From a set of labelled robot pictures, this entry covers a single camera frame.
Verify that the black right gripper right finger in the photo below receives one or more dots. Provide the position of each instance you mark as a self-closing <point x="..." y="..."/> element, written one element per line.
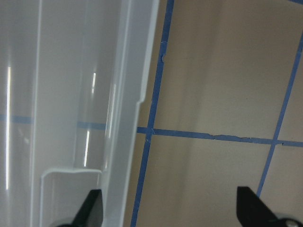
<point x="252" y="212"/>

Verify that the clear plastic box lid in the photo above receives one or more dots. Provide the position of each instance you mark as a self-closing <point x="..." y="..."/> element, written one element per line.
<point x="73" y="74"/>

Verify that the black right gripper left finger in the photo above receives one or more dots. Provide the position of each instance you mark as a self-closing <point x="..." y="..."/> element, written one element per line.
<point x="91" y="212"/>

